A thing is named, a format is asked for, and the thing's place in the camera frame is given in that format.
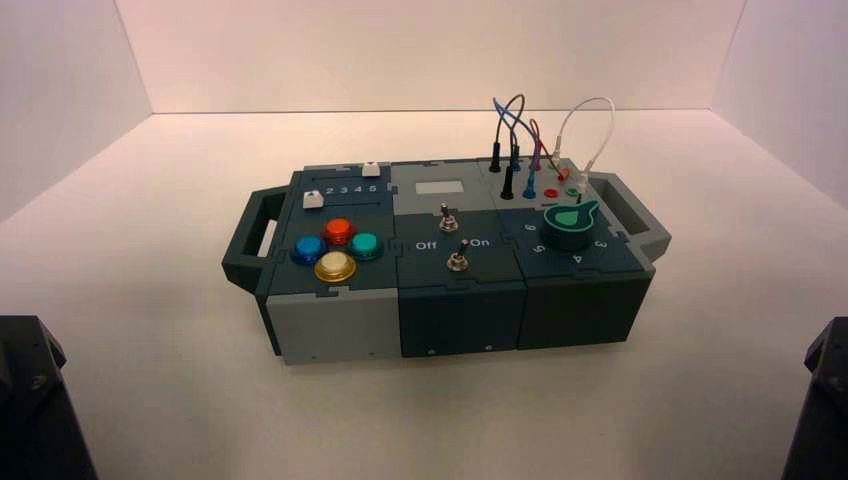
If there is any blue round push button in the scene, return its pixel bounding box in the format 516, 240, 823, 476
290, 235, 328, 267

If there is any white jumper cable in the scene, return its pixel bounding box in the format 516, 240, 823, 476
553, 96, 617, 195

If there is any light grey display window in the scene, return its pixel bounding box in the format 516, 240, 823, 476
415, 180, 463, 197

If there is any cream yellow round push button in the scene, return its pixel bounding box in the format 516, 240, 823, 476
313, 250, 358, 285

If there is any dark teal grey control box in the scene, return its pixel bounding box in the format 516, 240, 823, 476
221, 156, 672, 367

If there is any green rotary pointer knob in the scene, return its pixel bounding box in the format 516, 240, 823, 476
541, 199, 602, 254

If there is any orange round push button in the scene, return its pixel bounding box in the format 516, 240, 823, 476
322, 217, 358, 247

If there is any teal round push button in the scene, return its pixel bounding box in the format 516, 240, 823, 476
347, 231, 385, 262

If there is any black jumper cable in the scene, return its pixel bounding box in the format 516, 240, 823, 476
488, 93, 529, 201

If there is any red purple jumper cable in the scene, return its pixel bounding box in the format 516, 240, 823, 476
528, 117, 572, 183

